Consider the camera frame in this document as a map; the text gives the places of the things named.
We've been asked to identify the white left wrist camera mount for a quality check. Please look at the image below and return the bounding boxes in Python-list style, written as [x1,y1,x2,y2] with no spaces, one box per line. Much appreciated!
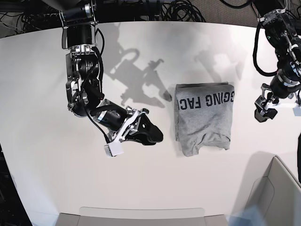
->
[254,82,301,116]

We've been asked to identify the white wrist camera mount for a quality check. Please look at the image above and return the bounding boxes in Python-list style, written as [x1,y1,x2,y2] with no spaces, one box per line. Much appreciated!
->
[254,82,301,116]
[104,106,149,157]

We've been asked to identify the coiled black cables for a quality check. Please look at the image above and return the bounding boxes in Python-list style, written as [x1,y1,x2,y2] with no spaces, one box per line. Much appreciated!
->
[162,0,207,24]

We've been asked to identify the grey T-shirt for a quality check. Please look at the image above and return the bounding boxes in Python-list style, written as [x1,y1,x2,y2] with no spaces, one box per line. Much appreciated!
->
[174,82,235,157]

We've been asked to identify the grey tray bottom edge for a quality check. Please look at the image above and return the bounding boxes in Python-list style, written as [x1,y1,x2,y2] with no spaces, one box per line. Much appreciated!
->
[56,207,228,226]

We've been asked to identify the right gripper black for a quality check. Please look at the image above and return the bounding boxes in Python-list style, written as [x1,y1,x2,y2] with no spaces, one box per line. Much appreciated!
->
[119,109,163,145]

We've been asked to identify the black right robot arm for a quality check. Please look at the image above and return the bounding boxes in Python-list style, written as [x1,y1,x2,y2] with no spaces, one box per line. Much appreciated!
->
[47,0,163,145]

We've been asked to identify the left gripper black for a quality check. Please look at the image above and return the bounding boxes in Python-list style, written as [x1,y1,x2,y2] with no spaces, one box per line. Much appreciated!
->
[254,94,279,122]

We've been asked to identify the blue translucent object corner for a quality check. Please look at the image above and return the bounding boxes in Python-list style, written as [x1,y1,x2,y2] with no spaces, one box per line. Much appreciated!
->
[228,202,266,226]

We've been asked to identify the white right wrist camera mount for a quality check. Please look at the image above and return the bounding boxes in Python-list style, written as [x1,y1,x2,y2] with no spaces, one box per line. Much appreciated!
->
[104,106,149,157]

